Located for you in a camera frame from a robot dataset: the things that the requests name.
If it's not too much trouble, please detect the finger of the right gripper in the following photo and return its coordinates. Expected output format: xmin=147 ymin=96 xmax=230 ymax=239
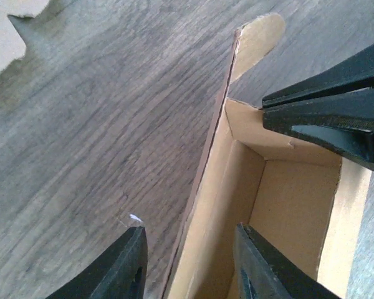
xmin=262 ymin=44 xmax=374 ymax=108
xmin=262 ymin=88 xmax=374 ymax=172

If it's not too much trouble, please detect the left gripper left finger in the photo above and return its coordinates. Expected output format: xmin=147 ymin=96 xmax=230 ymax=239
xmin=48 ymin=226 xmax=148 ymax=298

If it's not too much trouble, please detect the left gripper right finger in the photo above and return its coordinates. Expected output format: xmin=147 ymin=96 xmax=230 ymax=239
xmin=233 ymin=224 xmax=338 ymax=298

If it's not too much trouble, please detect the cardboard box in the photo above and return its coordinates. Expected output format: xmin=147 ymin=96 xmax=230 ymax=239
xmin=161 ymin=13 xmax=372 ymax=298

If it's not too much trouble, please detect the flat cardboard blank middle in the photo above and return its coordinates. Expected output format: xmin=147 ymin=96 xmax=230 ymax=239
xmin=0 ymin=1 xmax=65 ymax=85

